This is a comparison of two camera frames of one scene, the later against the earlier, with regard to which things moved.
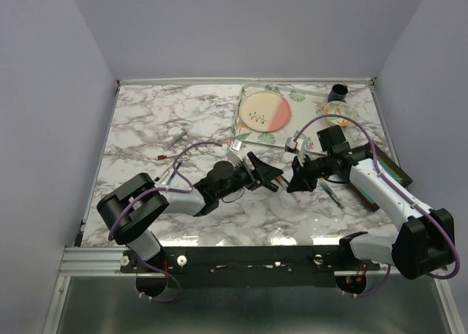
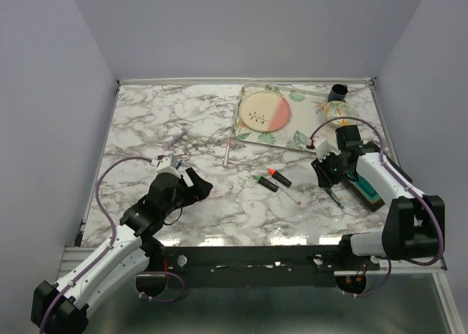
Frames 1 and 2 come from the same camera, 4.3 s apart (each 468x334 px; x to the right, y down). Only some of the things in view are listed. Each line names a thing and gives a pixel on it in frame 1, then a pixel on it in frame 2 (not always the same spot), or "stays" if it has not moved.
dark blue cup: (338, 93) stays
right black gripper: (301, 180) -> (325, 179)
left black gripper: (259, 175) -> (198, 191)
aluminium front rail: (78, 260) stays
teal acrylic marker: (335, 197) stays
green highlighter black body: (273, 186) stays
